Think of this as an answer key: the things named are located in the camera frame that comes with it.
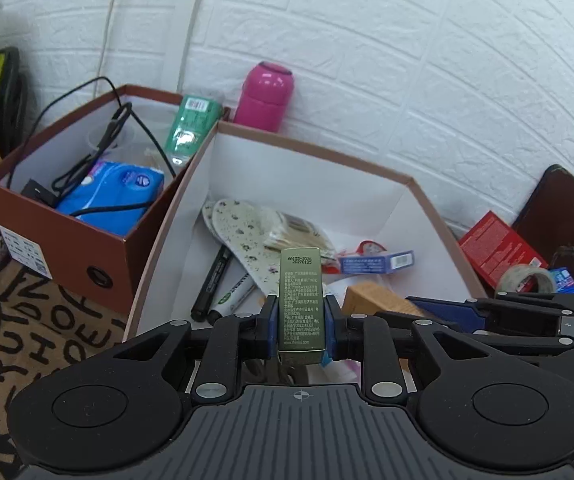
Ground green label marker pen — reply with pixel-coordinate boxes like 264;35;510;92
207;272;258;325

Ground black cable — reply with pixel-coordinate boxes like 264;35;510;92
7;76;178;211

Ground small blue packet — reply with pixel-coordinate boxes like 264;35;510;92
549;266;574;294

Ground white cord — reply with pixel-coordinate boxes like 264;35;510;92
98;0;145;91

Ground black marker pen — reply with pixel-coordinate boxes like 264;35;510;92
190;246;232;322

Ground pink thermos bottle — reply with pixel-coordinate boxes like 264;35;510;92
233;61;295;134

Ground blue tissue pack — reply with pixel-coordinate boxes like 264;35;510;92
56;161;165;237

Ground dark brown bag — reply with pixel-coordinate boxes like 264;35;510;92
512;164;574;296

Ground white-lined cardboard box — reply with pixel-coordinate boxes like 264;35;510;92
123;120;488;396

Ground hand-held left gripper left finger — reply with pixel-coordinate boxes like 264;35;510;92
109;295;278;407

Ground brown printed mat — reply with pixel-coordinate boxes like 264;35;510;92
0;237;128;480

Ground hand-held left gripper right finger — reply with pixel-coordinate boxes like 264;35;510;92
324;295;488;406

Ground red and white packet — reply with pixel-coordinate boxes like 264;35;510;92
324;240;388;273

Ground green tube package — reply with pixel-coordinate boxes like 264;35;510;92
164;95;224;166

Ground cotton swab packet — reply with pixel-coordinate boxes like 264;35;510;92
263;210;340;263

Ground red flat box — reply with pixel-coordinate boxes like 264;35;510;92
458;211;550;298

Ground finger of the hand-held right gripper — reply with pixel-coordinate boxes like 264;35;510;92
467;332;574;360
406;292;574;333

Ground small blue box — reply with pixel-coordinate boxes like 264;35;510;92
339;251;415;275

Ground clear tape roll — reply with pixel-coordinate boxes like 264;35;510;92
496;264;558;295

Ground white speckled insole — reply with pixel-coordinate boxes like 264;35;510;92
200;201;228;246
207;199;288;296

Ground wooden block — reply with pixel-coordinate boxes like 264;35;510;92
342;281;425;318

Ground black power adapter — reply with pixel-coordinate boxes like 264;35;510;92
21;179;60;207

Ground brown shoe box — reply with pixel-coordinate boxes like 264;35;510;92
0;85;228;316

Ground olive green slim box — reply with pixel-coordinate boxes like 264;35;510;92
278;247;328;366

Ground white wall conduit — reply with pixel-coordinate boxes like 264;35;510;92
164;0;212;96

